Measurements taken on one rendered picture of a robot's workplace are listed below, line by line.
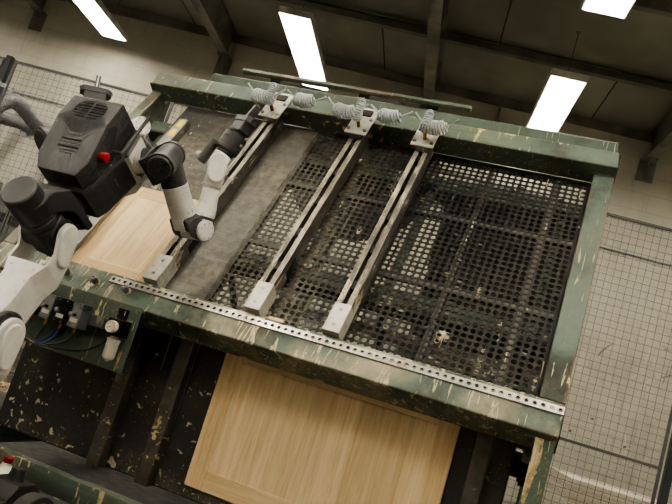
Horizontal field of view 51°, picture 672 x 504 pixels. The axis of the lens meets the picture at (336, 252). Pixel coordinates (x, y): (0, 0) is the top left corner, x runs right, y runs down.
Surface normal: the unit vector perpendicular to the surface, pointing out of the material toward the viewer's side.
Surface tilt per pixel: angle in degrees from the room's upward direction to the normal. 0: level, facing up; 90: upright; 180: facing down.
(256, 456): 90
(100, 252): 59
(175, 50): 90
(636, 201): 90
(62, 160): 82
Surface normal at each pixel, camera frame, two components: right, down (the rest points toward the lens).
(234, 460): -0.25, -0.24
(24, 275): -0.11, -0.62
